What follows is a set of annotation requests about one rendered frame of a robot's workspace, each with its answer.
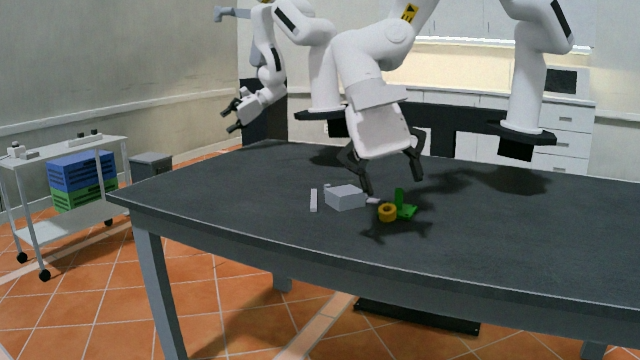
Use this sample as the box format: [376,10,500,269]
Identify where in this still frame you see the yellow round nut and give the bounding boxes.
[378,203,396,223]

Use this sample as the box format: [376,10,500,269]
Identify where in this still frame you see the green flat base plate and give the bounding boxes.
[387,187,418,221]

